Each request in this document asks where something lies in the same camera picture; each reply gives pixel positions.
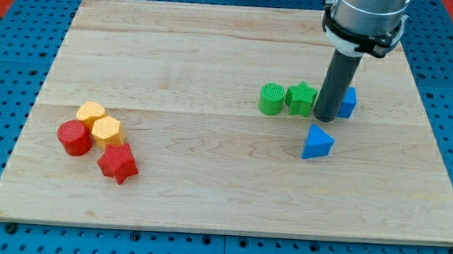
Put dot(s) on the yellow hexagon block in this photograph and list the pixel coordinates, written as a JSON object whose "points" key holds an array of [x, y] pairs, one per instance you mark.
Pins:
{"points": [[108, 130]]}

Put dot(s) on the green star block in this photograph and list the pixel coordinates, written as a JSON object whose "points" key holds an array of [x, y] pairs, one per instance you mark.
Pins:
{"points": [[300, 99]]}

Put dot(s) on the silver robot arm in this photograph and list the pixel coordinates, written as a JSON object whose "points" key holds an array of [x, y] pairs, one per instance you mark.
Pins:
{"points": [[356, 27]]}

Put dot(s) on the red star block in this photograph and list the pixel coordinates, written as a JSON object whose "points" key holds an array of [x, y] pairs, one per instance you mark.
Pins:
{"points": [[118, 162]]}

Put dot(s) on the light wooden board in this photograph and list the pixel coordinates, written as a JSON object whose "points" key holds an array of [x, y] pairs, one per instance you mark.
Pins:
{"points": [[184, 80]]}

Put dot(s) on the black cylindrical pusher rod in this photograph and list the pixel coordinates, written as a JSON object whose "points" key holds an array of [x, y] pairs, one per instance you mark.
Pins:
{"points": [[337, 80]]}

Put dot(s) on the red cylinder block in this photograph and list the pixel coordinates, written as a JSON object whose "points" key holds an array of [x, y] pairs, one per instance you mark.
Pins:
{"points": [[74, 137]]}

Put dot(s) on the green cylinder block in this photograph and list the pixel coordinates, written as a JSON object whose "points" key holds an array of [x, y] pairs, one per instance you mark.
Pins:
{"points": [[271, 99]]}

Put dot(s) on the blue triangle block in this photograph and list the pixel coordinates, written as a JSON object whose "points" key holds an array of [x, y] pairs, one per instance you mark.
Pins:
{"points": [[318, 143]]}

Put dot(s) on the yellow heart block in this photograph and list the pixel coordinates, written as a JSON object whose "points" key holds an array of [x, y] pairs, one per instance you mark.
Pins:
{"points": [[89, 112]]}

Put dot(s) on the blue cube block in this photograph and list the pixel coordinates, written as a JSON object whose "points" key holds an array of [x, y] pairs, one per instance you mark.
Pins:
{"points": [[348, 103]]}

